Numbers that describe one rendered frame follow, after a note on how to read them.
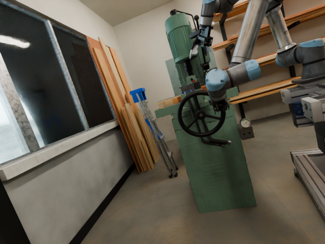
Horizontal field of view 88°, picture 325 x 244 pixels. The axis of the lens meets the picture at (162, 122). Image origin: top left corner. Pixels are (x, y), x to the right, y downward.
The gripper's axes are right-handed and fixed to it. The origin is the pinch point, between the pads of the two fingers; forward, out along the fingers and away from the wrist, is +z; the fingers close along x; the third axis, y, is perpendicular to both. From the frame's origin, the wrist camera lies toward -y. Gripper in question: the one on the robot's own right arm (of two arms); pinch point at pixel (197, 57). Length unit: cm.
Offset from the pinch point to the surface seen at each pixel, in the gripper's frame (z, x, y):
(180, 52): -0.3, -5.4, -13.2
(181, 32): -12.6, -2.2, -18.0
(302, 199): 77, 34, 92
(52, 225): 105, -124, 4
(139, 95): 63, -14, -73
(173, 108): 32.1, -22.0, 6.4
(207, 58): 9.0, 25.9, -14.5
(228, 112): 29.1, 6.3, 32.4
